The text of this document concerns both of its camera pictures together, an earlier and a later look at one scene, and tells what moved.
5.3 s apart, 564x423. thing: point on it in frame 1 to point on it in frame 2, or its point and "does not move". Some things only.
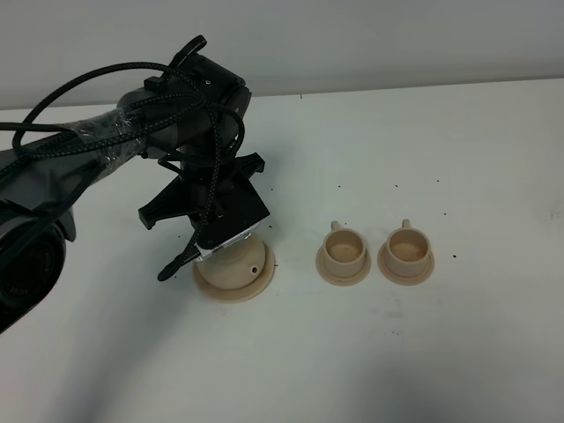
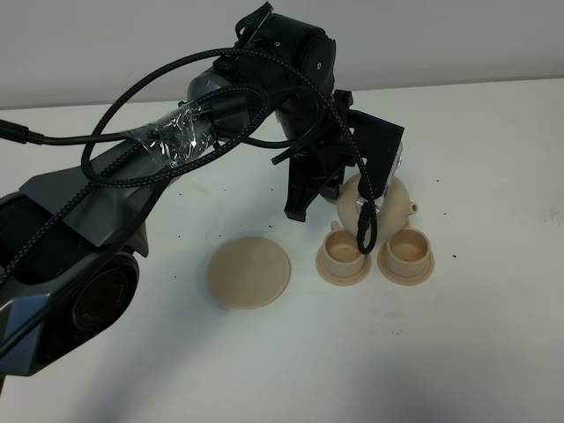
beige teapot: x=234 y=266 to x=393 y=215
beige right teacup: x=408 y=250 does not move
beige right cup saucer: x=389 y=276 does not move
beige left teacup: x=345 y=250 does not move
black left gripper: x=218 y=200 to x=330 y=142
